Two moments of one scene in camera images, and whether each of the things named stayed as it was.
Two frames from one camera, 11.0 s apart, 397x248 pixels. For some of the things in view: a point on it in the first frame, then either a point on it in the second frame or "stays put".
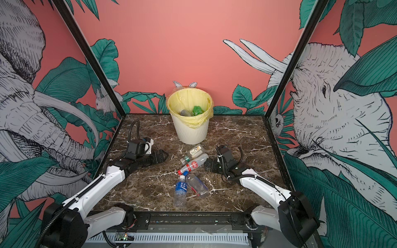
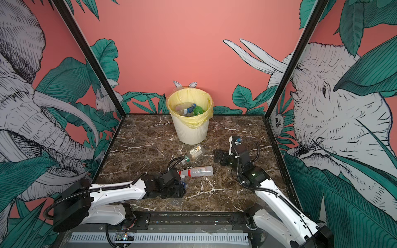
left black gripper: (161, 158) → (180, 191)
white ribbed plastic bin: (192, 136) stays put
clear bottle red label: (193, 164) → (199, 171)
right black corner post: (319, 6) stays put
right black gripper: (213, 169) → (227, 156)
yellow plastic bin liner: (186, 98) stays put
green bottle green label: (197, 110) stays put
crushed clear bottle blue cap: (197, 185) → (185, 109)
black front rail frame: (192, 221) stays put
